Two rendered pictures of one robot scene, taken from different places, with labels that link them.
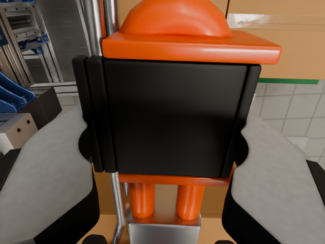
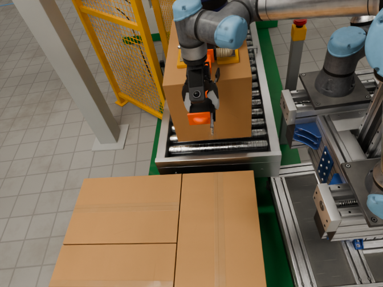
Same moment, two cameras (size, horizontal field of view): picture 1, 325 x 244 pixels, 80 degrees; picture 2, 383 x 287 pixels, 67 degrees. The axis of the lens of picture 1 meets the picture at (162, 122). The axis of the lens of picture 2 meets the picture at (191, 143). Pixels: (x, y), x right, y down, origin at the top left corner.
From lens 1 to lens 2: 0.86 m
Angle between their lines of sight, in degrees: 12
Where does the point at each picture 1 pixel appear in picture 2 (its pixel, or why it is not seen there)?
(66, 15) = (311, 226)
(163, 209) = not seen: hidden behind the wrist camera
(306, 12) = (129, 212)
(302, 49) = (127, 193)
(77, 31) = (302, 214)
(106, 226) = (233, 72)
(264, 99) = not seen: hidden behind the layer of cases
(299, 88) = not seen: hidden behind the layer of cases
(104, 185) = (239, 91)
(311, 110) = (92, 173)
